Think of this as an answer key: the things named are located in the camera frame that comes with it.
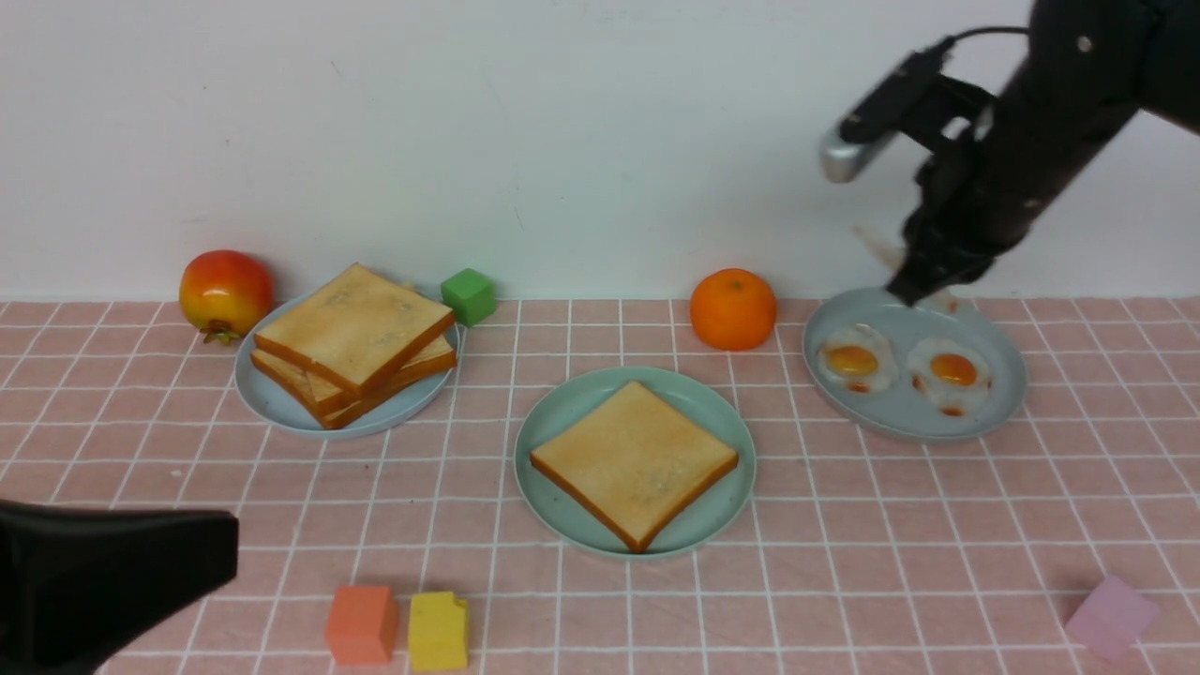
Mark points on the mint green centre plate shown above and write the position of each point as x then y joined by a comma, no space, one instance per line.
710,514

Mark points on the orange fruit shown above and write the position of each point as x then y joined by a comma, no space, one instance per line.
733,310

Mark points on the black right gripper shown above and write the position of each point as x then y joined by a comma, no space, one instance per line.
979,199

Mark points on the pink foam cube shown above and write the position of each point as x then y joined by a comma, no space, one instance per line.
1111,619

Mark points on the orange foam cube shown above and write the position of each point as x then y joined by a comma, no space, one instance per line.
362,625

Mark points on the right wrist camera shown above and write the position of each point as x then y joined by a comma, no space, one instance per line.
916,100

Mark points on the red yellow pomegranate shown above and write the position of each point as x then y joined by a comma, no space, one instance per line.
224,293

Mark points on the yellow foam block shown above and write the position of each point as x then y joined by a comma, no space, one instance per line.
438,632

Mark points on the toast slice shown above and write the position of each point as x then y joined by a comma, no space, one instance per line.
356,331
375,403
635,463
422,361

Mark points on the grey egg plate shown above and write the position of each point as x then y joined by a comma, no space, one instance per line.
900,411

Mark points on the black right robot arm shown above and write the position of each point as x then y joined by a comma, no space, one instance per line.
1090,68

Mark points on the green foam cube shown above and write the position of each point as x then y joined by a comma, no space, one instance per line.
471,295

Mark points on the fried egg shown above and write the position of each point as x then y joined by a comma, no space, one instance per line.
858,358
893,257
954,379

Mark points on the pink checked tablecloth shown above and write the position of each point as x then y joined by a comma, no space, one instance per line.
857,555

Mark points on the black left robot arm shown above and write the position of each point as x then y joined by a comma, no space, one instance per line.
79,585

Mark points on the blue-grey bread plate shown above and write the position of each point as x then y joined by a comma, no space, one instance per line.
273,404

